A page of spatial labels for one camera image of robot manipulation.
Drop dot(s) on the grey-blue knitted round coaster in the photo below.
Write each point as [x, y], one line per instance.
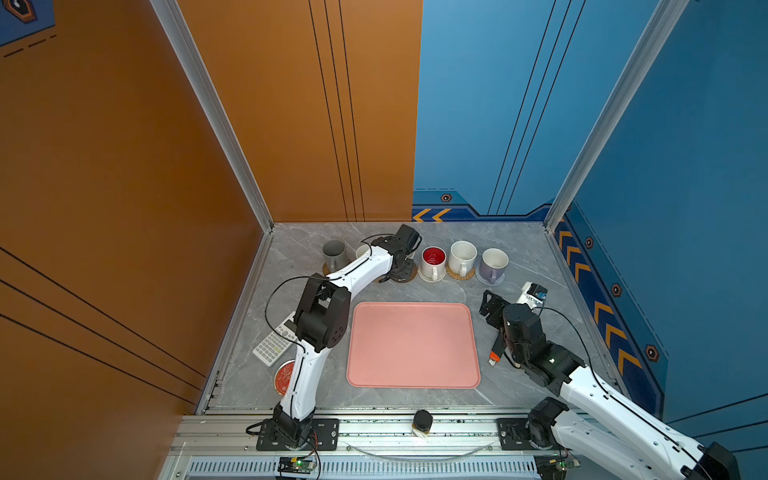
[498, 281]

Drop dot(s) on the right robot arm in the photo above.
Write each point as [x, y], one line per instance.
[585, 413]

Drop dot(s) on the red mug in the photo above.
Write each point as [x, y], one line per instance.
[433, 255]

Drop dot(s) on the right circuit board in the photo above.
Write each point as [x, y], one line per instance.
[555, 468]

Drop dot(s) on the aluminium front rail frame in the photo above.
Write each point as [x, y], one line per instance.
[373, 444]

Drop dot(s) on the circuit board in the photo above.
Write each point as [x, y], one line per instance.
[297, 467]
[555, 468]

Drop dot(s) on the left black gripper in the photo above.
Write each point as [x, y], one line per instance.
[405, 271]

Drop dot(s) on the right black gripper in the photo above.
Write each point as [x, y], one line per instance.
[491, 305]

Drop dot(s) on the brown coaster with scratches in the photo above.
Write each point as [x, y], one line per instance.
[413, 275]

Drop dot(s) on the left circuit board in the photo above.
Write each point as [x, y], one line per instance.
[297, 467]

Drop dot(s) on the white mug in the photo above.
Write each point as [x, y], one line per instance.
[362, 251]
[462, 256]

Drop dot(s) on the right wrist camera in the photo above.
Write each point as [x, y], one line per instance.
[533, 295]

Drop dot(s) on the red round tin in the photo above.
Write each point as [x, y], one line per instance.
[282, 377]

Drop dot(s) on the purple mug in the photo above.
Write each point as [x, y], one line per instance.
[493, 263]

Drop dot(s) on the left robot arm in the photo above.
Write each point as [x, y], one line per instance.
[321, 321]

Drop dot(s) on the grey mug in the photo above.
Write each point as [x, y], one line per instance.
[335, 254]

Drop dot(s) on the pink plastic tray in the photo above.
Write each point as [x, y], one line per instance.
[413, 345]

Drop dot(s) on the white remote control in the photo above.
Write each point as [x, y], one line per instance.
[276, 343]

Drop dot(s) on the white embroidered round coaster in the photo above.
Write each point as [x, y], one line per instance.
[431, 273]

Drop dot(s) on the woven rattan round coaster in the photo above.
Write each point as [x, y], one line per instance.
[456, 276]

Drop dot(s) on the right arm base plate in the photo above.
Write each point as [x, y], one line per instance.
[524, 434]

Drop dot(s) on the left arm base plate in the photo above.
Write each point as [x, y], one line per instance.
[322, 434]

